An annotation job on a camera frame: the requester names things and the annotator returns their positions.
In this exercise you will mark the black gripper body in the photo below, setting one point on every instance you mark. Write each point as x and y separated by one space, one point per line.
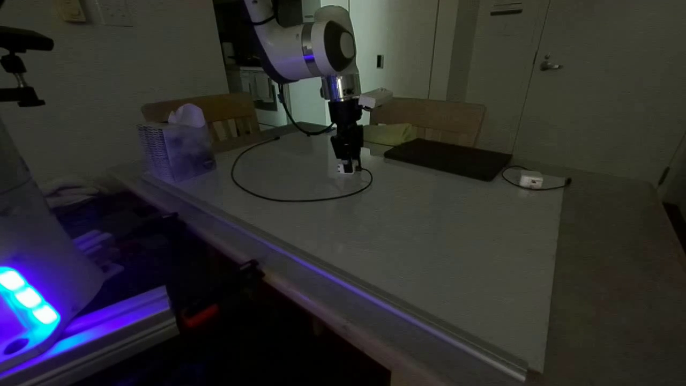
349 133

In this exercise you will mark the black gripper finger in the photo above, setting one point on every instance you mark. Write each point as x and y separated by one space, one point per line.
341 163
357 163

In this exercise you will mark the robot base with blue lights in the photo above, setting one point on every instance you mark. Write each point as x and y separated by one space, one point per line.
43 278

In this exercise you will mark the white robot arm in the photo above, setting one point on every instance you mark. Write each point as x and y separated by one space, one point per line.
322 47

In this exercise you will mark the yellow folded cloth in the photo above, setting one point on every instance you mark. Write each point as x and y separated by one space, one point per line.
389 133

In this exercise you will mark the wooden chair near door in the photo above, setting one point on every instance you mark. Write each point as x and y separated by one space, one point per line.
440 121

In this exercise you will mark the black laptop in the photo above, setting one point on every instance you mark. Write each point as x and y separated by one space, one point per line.
452 157

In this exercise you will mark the wooden chair at side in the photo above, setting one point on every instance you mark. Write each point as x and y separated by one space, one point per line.
230 118

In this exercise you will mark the white table mat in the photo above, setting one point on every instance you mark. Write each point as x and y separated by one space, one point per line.
467 261

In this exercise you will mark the grey tissue box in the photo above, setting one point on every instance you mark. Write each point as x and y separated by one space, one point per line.
180 149

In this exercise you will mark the door with metal handle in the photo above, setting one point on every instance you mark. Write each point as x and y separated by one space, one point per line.
610 89

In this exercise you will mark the black camera tripod mount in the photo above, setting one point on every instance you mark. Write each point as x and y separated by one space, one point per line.
19 41

